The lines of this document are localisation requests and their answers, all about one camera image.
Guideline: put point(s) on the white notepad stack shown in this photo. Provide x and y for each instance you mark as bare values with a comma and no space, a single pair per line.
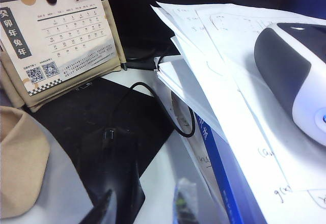
173,76

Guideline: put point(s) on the white and black speaker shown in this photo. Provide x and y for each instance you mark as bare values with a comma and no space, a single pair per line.
280,68

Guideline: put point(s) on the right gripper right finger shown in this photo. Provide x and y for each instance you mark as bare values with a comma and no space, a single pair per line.
184,206

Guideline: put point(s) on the white desk calendar card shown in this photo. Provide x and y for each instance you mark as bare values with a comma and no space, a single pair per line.
63,43

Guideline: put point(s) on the black mouse pad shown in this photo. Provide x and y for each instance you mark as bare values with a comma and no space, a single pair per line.
76,107

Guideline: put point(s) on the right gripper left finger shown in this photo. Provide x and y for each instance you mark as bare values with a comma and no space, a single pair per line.
100,213

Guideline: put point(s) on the black computer mouse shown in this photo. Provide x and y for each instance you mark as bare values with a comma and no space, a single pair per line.
112,163

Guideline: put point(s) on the handwritten white paper sheet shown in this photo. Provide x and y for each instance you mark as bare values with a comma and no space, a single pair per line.
254,157
178,23

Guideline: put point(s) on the black HSD monitor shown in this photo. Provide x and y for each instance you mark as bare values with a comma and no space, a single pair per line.
135,17

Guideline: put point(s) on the blue book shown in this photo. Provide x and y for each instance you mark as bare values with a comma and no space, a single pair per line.
224,170

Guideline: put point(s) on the beige canvas calendar stand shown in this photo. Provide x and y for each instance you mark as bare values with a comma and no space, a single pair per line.
112,30

